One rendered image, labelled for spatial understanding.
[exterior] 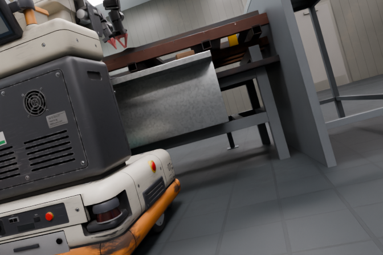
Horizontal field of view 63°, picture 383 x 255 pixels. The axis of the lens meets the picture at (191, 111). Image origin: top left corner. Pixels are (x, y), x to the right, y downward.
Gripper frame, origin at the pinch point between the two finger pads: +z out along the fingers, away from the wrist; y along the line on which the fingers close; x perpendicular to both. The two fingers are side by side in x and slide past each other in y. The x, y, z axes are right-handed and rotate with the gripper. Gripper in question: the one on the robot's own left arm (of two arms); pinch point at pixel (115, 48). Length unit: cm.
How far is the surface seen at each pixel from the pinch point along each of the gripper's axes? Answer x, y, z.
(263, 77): 40, -73, 70
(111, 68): 42.7, 0.1, 20.6
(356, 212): 131, -61, 113
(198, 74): 48, -42, 50
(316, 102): 79, -81, 89
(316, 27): -47, -146, 59
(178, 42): 43, -41, 28
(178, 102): 48, -24, 58
